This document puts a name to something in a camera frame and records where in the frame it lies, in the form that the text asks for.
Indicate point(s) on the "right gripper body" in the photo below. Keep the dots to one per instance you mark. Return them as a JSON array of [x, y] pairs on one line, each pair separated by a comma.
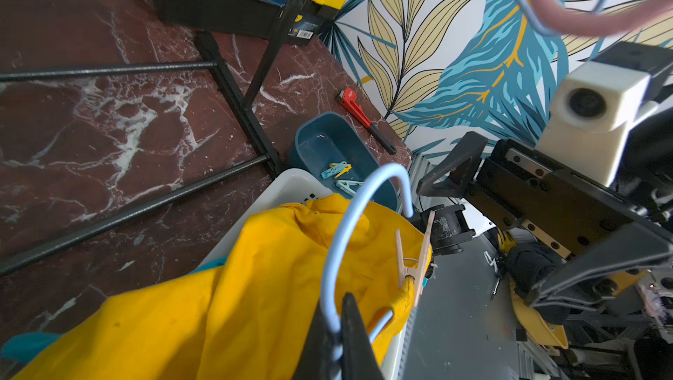
[[517, 186]]

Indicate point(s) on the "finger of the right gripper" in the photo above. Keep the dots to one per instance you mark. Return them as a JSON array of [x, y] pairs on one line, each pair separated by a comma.
[[575, 285], [452, 176]]

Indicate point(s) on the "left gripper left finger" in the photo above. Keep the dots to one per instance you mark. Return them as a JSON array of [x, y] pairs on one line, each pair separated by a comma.
[[316, 361]]

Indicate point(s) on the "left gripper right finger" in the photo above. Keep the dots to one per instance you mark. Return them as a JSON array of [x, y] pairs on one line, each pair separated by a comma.
[[358, 360]]

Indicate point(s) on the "light blue wire hanger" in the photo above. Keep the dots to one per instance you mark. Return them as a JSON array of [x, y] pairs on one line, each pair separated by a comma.
[[361, 260]]

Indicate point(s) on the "yellow t-shirt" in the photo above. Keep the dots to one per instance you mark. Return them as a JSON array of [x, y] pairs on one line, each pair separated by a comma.
[[246, 319]]

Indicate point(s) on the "beige clothespin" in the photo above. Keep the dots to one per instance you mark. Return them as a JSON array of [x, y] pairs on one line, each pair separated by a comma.
[[417, 273]]

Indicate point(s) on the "pale green clothespin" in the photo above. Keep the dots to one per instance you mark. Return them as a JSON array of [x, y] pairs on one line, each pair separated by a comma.
[[349, 187]]

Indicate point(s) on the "yellow clothespin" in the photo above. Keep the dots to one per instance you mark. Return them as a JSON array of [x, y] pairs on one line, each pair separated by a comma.
[[345, 169]]

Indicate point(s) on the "pink wire hanger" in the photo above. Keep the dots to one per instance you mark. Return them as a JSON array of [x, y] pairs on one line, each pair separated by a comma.
[[591, 21]]

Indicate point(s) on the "teal blue t-shirt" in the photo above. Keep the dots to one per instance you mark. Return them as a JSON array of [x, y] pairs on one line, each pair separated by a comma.
[[23, 348]]

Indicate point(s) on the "mint clothespin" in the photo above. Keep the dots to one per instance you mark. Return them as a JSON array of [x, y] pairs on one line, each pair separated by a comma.
[[333, 170]]

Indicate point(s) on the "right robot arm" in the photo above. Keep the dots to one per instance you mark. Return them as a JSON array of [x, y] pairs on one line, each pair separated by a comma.
[[644, 179]]

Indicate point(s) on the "dark teal tray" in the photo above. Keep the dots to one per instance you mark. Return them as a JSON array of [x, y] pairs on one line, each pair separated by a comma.
[[326, 140]]

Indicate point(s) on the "red pipe wrench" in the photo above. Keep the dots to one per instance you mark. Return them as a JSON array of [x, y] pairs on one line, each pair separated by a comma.
[[348, 100]]

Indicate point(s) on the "white plastic basket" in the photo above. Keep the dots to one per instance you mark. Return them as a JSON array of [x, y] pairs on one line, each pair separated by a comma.
[[298, 186]]

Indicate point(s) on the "black clothes rack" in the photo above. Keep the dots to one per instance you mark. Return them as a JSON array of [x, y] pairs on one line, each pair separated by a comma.
[[238, 101]]

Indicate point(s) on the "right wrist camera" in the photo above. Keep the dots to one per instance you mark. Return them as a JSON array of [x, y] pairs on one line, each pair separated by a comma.
[[596, 106]]

